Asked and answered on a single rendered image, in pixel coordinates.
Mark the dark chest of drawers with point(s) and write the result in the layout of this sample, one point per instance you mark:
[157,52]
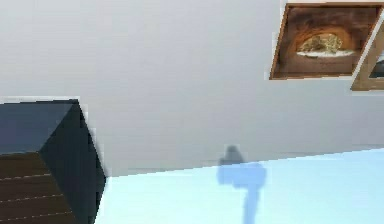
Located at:
[50,160]

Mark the brown framed cave picture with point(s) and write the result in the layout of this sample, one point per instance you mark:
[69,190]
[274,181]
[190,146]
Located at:
[325,41]

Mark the tan framed picture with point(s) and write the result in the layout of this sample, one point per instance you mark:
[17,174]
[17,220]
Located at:
[371,71]

